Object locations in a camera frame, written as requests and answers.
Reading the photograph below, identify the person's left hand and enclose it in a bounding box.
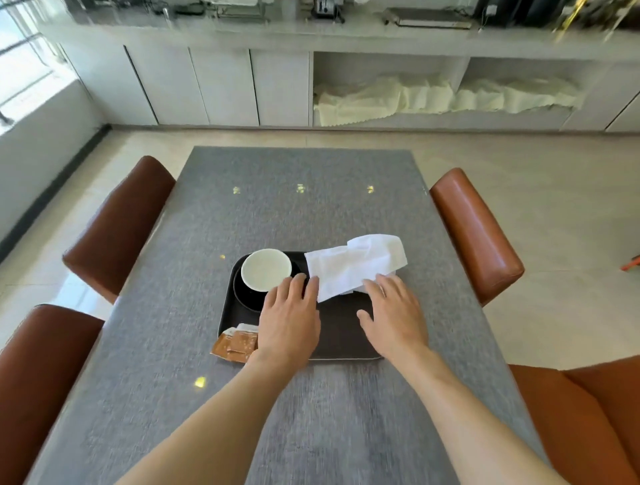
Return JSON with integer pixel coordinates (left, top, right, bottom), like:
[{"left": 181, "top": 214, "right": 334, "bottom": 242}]
[{"left": 247, "top": 273, "right": 322, "bottom": 369}]

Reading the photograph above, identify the person's right hand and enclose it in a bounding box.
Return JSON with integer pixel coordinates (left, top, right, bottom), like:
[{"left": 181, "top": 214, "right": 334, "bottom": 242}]
[{"left": 356, "top": 273, "right": 431, "bottom": 361}]

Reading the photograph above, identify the person's left forearm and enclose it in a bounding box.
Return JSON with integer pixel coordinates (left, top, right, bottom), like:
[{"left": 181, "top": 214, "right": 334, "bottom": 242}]
[{"left": 115, "top": 350, "right": 309, "bottom": 485}]

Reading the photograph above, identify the person's right forearm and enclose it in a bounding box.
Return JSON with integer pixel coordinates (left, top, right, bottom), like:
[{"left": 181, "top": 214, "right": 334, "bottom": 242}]
[{"left": 384, "top": 344, "right": 569, "bottom": 485}]

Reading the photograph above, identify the black bowl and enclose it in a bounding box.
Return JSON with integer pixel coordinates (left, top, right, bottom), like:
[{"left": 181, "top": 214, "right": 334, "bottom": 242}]
[{"left": 232, "top": 259, "right": 304, "bottom": 313}]

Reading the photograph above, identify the black rectangular tray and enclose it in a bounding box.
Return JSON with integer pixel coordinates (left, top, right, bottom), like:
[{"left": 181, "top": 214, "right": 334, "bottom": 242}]
[{"left": 218, "top": 251, "right": 384, "bottom": 361}]

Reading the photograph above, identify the white bowl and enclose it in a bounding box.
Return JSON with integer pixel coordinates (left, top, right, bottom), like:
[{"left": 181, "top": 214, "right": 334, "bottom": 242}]
[{"left": 240, "top": 248, "right": 294, "bottom": 293}]

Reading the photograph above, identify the white paper napkin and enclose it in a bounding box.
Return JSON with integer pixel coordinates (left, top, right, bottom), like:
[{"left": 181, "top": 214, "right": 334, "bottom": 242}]
[{"left": 304, "top": 234, "right": 409, "bottom": 303}]

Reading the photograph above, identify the brown sachet packet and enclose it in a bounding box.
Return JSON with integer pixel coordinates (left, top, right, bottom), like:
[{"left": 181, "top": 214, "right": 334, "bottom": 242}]
[
  {"left": 210, "top": 331, "right": 237, "bottom": 359},
  {"left": 226, "top": 331, "right": 259, "bottom": 364}
]

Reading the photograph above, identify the brown leather chair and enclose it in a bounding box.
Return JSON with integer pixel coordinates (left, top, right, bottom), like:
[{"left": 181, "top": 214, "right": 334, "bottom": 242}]
[
  {"left": 62, "top": 155, "right": 177, "bottom": 305},
  {"left": 429, "top": 167, "right": 526, "bottom": 307},
  {"left": 0, "top": 304, "right": 105, "bottom": 485},
  {"left": 509, "top": 355, "right": 640, "bottom": 485}
]

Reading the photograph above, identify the pale yellow cloth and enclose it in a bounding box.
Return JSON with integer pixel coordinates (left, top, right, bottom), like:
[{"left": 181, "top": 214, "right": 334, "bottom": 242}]
[
  {"left": 313, "top": 74, "right": 457, "bottom": 127},
  {"left": 451, "top": 76, "right": 587, "bottom": 114}
]

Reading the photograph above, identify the white sideboard cabinet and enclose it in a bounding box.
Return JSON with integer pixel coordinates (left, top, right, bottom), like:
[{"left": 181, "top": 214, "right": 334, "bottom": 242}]
[{"left": 37, "top": 17, "right": 640, "bottom": 134}]

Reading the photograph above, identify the flat grey appliance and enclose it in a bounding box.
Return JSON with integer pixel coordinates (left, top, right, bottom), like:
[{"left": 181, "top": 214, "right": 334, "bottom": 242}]
[{"left": 382, "top": 7, "right": 474, "bottom": 30}]

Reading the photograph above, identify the small black appliance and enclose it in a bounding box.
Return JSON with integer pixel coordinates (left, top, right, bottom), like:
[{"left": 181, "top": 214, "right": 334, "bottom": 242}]
[{"left": 311, "top": 0, "right": 347, "bottom": 24}]

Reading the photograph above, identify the large black appliance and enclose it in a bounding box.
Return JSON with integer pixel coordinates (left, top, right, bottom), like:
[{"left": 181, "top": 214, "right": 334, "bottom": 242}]
[{"left": 474, "top": 0, "right": 557, "bottom": 29}]

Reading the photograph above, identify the window with dark frame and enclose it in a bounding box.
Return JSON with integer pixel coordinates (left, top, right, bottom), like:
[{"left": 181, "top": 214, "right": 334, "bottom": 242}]
[{"left": 0, "top": 0, "right": 68, "bottom": 128}]

